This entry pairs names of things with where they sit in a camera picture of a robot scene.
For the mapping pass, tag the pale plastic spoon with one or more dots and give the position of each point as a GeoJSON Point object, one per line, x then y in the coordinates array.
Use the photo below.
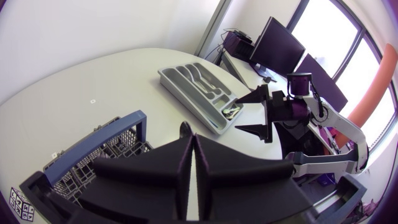
{"type": "Point", "coordinates": [230, 111]}

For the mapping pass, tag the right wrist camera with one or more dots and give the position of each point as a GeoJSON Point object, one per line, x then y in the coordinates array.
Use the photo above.
{"type": "Point", "coordinates": [279, 98]}

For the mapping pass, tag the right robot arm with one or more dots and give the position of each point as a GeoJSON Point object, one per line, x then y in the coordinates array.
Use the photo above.
{"type": "Point", "coordinates": [335, 121]}

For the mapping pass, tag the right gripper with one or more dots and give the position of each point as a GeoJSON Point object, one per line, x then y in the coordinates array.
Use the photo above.
{"type": "Point", "coordinates": [289, 110]}

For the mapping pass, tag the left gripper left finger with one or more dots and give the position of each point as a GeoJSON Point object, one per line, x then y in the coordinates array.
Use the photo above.
{"type": "Point", "coordinates": [140, 183]}

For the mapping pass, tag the orange foam tube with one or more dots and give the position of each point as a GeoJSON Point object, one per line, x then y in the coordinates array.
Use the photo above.
{"type": "Point", "coordinates": [373, 93]}

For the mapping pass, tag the small dark screen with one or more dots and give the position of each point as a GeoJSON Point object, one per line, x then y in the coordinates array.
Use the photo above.
{"type": "Point", "coordinates": [323, 82]}

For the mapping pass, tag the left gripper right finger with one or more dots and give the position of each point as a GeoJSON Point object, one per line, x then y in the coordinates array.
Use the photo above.
{"type": "Point", "coordinates": [248, 186]}

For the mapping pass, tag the grey cutlery tray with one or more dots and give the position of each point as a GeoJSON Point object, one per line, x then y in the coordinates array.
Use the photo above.
{"type": "Point", "coordinates": [189, 93]}

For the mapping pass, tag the black-and-white patterned cube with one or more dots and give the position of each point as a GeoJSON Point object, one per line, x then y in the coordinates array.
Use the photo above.
{"type": "Point", "coordinates": [21, 204]}

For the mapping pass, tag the large dark screen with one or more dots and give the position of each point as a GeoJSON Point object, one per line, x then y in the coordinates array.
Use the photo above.
{"type": "Point", "coordinates": [276, 48]}

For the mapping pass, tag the black cutlery piece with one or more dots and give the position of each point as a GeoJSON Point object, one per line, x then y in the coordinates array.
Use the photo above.
{"type": "Point", "coordinates": [185, 129]}

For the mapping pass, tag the grey cutlery basket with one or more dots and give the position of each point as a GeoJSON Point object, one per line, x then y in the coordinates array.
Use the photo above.
{"type": "Point", "coordinates": [93, 146]}

